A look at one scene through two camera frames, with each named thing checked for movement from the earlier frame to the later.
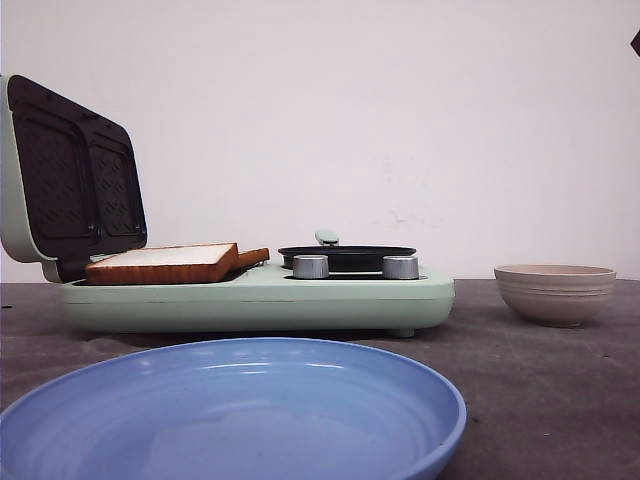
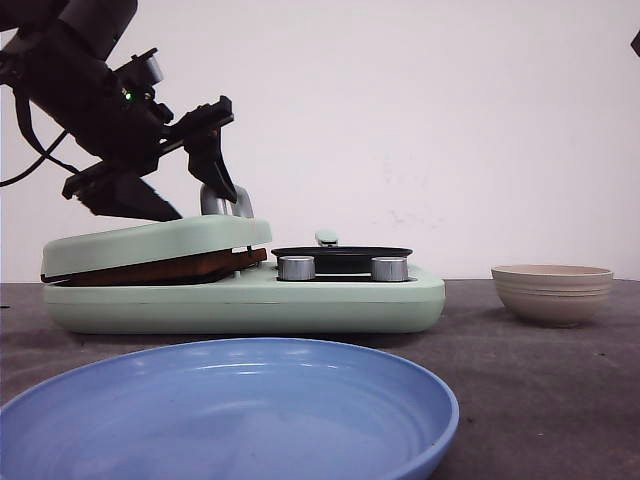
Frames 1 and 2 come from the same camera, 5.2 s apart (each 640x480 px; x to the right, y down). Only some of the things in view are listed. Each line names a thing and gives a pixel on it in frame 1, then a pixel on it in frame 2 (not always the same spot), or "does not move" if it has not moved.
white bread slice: [205, 263] does not move
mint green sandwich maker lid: [70, 180] → [221, 225]
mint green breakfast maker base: [263, 299] does not move
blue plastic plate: [236, 409] does not move
